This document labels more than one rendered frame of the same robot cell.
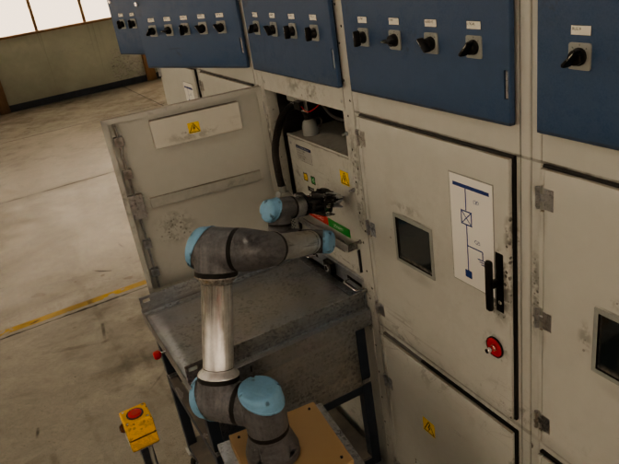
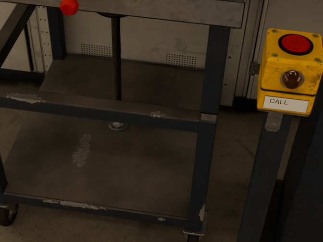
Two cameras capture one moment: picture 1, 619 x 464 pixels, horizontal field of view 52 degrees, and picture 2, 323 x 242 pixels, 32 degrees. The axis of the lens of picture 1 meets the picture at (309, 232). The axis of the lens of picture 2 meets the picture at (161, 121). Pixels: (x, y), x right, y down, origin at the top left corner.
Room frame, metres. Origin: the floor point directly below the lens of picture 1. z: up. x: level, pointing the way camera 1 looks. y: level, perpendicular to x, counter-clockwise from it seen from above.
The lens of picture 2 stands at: (1.30, 1.24, 1.37)
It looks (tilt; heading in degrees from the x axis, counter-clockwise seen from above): 44 degrees down; 302
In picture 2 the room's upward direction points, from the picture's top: 3 degrees clockwise
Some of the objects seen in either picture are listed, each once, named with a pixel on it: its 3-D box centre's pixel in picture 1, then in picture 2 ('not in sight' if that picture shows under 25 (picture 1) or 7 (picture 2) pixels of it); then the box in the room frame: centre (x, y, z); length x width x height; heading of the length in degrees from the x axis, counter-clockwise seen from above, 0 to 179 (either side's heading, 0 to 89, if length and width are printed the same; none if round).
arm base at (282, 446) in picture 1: (270, 438); not in sight; (1.36, 0.20, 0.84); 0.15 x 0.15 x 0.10
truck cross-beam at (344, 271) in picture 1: (337, 263); not in sight; (2.23, -0.09, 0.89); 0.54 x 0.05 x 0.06; 25
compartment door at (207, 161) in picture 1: (203, 191); not in sight; (2.45, 0.40, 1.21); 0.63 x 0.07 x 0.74; 107
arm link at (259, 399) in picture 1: (261, 405); not in sight; (1.37, 0.20, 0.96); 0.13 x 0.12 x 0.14; 65
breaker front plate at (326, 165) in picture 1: (325, 206); not in sight; (2.22, -0.07, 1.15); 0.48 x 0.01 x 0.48; 25
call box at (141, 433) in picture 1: (138, 426); (289, 72); (1.49, 0.58, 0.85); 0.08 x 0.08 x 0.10; 25
